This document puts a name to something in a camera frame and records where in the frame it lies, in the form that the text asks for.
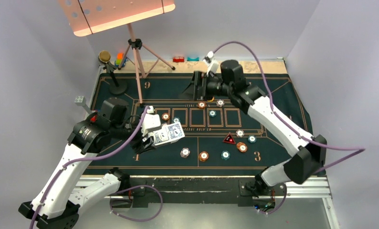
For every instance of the teal chip stack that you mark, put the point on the teal chip stack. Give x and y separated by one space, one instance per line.
225 155

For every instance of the green poker table mat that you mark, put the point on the green poker table mat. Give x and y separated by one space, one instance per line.
202 133

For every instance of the red toy block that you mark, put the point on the red toy block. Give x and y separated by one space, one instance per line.
178 59

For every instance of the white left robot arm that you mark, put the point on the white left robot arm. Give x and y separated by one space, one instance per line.
101 135

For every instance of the orange green toy blocks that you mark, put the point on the orange green toy blocks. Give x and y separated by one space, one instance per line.
120 60

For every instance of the small microphone on stand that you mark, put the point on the small microphone on stand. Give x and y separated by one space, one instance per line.
118 86

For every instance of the cyan toy block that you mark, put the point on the cyan toy block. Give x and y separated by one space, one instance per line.
192 59

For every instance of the white purple poker chip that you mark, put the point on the white purple poker chip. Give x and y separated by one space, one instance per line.
240 133
220 103

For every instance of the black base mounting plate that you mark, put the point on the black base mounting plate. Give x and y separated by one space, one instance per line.
244 191

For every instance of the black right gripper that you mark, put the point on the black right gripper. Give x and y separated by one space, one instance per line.
194 92

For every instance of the grey lego brick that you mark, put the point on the grey lego brick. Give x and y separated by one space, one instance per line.
81 102

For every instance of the orange poker chip pile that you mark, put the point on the orange poker chip pile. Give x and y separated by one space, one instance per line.
242 147

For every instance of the orange chip stack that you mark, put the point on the orange chip stack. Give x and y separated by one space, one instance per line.
203 156

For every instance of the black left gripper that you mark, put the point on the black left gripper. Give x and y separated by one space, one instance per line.
140 146

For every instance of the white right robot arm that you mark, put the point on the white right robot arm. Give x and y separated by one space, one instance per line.
306 151

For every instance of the blue playing card deck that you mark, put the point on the blue playing card deck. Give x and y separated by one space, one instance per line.
168 134

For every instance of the black red all-in triangle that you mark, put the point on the black red all-in triangle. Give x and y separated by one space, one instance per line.
229 139

